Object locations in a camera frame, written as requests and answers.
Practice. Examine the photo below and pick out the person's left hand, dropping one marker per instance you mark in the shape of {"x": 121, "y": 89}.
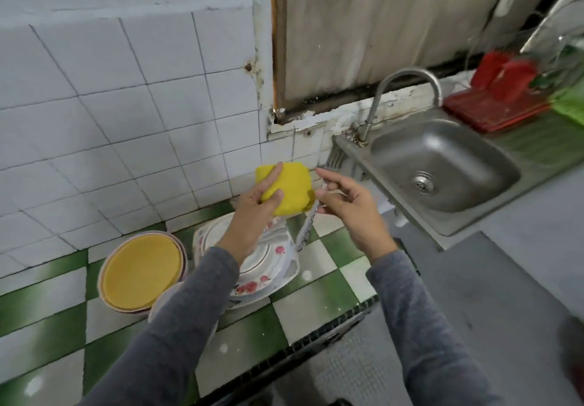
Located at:
{"x": 248, "y": 219}

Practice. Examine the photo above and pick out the person's right hand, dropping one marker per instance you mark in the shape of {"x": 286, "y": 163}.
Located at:
{"x": 356, "y": 214}

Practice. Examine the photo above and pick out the metal fork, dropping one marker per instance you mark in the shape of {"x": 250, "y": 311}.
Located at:
{"x": 310, "y": 223}

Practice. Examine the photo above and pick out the stack of small white bowls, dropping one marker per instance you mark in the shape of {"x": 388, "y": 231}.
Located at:
{"x": 157, "y": 303}

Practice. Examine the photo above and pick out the person's right forearm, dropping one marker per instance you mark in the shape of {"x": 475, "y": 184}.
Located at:
{"x": 429, "y": 337}

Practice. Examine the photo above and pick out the stainless steel sink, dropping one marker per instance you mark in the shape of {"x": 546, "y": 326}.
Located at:
{"x": 447, "y": 159}

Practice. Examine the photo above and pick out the metal faucet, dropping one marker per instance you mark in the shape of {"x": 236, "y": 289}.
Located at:
{"x": 383, "y": 100}

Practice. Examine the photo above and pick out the green plastic shelf rack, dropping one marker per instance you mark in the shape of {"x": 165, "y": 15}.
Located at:
{"x": 570, "y": 105}

